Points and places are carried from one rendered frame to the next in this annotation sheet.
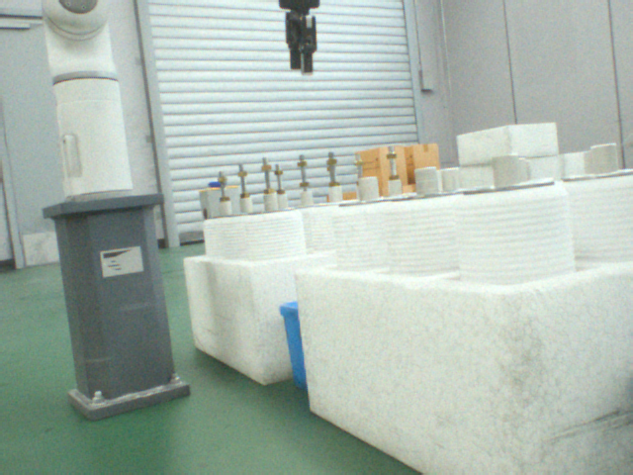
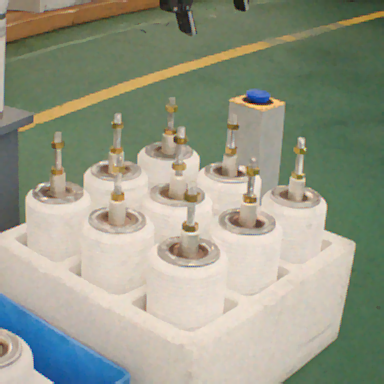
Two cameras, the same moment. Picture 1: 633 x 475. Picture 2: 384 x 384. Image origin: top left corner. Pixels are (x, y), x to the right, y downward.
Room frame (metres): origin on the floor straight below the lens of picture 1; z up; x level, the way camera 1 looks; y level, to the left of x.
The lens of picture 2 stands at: (0.79, -0.91, 0.69)
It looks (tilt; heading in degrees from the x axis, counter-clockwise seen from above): 23 degrees down; 63
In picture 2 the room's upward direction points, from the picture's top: 4 degrees clockwise
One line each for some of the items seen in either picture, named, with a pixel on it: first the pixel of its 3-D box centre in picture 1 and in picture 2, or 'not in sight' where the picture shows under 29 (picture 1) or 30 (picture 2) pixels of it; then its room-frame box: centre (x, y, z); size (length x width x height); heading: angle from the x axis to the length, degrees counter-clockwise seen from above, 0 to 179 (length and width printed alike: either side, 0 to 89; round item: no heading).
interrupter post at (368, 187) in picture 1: (369, 191); not in sight; (0.79, -0.07, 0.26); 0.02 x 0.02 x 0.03
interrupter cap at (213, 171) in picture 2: not in sight; (229, 173); (1.34, 0.06, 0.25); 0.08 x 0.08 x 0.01
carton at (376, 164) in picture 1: (381, 168); not in sight; (5.10, -0.56, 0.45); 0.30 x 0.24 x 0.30; 34
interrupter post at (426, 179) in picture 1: (426, 184); not in sight; (0.68, -0.12, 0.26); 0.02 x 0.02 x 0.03
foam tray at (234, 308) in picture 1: (317, 294); (171, 296); (1.23, 0.01, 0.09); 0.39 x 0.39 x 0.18; 25
